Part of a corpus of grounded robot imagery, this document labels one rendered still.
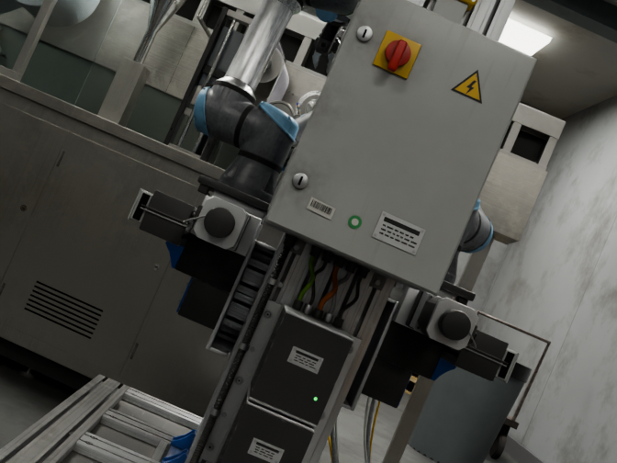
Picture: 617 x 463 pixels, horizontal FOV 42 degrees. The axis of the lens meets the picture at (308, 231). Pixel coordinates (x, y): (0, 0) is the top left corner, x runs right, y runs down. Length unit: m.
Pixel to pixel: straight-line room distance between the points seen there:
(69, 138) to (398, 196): 1.60
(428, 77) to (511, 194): 1.83
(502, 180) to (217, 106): 1.55
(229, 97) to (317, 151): 0.63
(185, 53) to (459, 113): 2.07
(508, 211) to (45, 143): 1.75
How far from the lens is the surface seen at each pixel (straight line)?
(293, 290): 1.63
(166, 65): 3.40
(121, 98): 3.13
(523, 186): 3.28
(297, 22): 3.38
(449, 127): 1.47
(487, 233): 2.17
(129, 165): 2.73
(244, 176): 1.94
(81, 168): 2.78
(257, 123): 1.98
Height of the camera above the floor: 0.72
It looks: 2 degrees up
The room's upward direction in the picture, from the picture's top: 23 degrees clockwise
